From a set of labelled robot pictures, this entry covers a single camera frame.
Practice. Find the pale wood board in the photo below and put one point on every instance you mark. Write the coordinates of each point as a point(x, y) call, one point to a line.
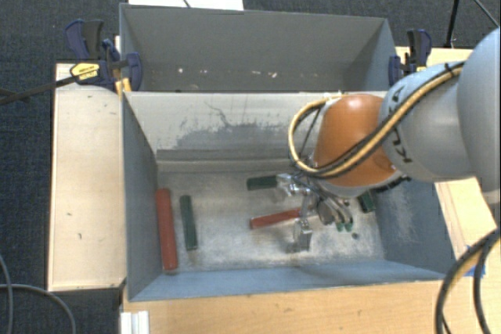
point(86, 184)

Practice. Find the dark green flat block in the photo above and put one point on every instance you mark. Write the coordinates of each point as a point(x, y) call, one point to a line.
point(261, 182)
point(367, 203)
point(188, 223)

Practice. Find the grey metal bin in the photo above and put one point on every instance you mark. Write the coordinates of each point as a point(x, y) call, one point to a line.
point(235, 121)

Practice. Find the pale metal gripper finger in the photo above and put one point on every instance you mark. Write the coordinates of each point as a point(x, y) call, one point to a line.
point(287, 187)
point(302, 236)

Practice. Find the red-brown flat block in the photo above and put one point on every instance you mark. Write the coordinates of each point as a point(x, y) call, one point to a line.
point(274, 219)
point(166, 230)

